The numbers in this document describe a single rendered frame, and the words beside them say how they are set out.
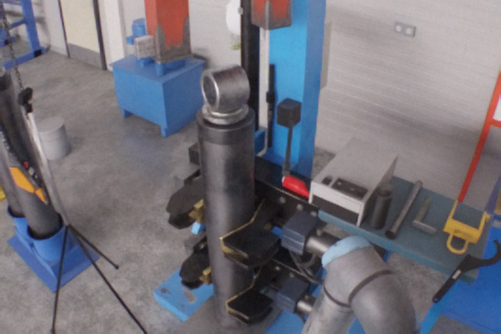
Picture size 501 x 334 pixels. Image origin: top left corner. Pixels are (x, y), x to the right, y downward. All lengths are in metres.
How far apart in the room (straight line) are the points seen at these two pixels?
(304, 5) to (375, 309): 1.16
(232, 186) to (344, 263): 0.77
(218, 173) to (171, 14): 0.62
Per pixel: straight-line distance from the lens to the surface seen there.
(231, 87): 1.38
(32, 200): 2.63
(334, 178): 1.67
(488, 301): 2.67
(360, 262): 0.88
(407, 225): 1.73
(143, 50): 1.26
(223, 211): 1.65
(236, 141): 1.45
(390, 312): 0.85
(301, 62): 1.70
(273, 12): 1.39
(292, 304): 2.04
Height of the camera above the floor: 2.22
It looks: 34 degrees down
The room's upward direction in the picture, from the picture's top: straight up
